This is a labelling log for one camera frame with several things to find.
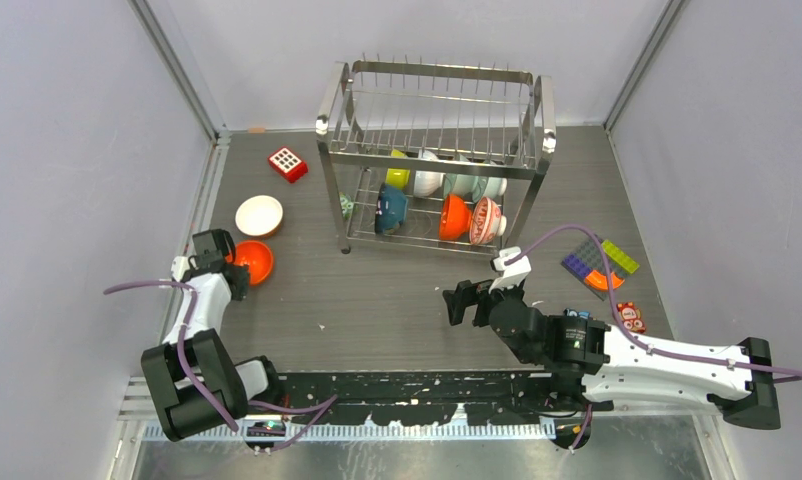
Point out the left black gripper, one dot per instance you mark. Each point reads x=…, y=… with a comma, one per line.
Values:
x=241, y=287

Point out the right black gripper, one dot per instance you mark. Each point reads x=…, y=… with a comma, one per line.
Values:
x=468, y=293

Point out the orange bowl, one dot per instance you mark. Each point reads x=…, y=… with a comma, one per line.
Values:
x=455, y=218
x=257, y=257

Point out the red white patterned bowl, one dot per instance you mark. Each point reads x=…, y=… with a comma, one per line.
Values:
x=488, y=222

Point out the dark blue bowl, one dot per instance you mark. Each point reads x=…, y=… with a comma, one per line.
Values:
x=390, y=210

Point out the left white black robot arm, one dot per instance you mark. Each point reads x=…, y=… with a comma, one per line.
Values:
x=194, y=384

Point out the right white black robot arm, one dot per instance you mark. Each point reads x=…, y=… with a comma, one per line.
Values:
x=592, y=362

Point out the white bowl in rack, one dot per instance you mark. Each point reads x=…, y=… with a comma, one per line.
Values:
x=426, y=183

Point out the steel two-tier dish rack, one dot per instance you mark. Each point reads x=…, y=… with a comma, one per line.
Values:
x=479, y=120

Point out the white bowl brown outside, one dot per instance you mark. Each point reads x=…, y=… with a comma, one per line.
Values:
x=259, y=216

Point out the blue cartoon sticker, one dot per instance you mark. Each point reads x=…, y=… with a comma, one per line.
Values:
x=577, y=313

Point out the pale green bowl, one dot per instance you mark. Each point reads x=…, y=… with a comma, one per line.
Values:
x=489, y=187
x=461, y=185

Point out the purple brick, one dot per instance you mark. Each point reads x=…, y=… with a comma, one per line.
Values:
x=576, y=267

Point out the red white grid block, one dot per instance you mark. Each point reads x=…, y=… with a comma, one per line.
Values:
x=288, y=164

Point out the orange curved toy piece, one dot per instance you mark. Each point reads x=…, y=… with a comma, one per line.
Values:
x=599, y=281

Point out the small green patterned object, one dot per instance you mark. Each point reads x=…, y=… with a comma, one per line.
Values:
x=346, y=205

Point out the yellow bowl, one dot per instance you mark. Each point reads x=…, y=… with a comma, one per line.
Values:
x=396, y=177

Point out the lime green brick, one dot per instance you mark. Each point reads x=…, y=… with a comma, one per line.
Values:
x=619, y=257

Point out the red cartoon toy block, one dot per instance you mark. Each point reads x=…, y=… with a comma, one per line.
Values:
x=631, y=317

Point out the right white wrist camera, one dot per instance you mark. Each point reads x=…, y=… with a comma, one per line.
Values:
x=512, y=267

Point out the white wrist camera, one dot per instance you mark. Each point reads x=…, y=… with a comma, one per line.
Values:
x=183, y=268
x=512, y=267

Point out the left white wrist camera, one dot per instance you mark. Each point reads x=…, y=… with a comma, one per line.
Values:
x=183, y=268

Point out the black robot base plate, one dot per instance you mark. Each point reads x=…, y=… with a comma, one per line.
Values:
x=421, y=398

